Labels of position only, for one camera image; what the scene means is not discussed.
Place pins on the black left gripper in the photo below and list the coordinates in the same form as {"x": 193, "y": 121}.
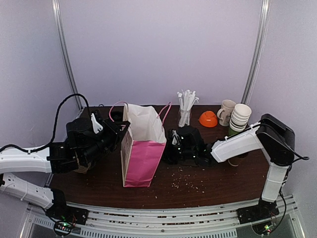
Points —
{"x": 112, "y": 131}

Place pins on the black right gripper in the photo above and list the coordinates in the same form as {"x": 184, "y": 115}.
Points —
{"x": 172, "y": 148}

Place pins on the stack of black cup lids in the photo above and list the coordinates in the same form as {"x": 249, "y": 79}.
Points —
{"x": 116, "y": 116}

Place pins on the pink and white paper bag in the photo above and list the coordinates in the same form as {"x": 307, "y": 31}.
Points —
{"x": 143, "y": 144}

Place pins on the single brown paper cup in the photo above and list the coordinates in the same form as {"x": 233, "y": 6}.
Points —
{"x": 237, "y": 160}

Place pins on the stack of paper cups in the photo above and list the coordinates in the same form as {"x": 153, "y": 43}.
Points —
{"x": 239, "y": 119}

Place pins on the stack of cardboard cup carriers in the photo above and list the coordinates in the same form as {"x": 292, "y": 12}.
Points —
{"x": 82, "y": 169}

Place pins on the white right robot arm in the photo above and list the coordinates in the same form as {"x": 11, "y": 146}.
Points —
{"x": 270, "y": 138}

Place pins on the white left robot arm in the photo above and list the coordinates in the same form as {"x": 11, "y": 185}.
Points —
{"x": 14, "y": 161}

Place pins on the orange bowl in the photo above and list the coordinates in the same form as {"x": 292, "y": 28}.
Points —
{"x": 208, "y": 119}

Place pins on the glass jar of straws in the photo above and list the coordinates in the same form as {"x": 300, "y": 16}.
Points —
{"x": 186, "y": 100}

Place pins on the beige ceramic mug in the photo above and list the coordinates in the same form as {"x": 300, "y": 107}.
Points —
{"x": 224, "y": 113}

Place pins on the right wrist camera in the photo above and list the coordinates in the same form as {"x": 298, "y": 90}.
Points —
{"x": 175, "y": 138}

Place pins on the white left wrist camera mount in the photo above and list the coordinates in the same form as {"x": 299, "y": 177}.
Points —
{"x": 96, "y": 121}

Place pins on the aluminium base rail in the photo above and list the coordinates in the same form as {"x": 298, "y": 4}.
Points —
{"x": 219, "y": 221}

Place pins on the right aluminium frame post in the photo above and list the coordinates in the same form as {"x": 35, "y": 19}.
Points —
{"x": 259, "y": 45}

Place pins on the aluminium frame post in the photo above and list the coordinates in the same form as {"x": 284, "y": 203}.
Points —
{"x": 259, "y": 45}
{"x": 63, "y": 46}

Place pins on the left aluminium frame post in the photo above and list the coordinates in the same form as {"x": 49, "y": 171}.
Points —
{"x": 63, "y": 46}

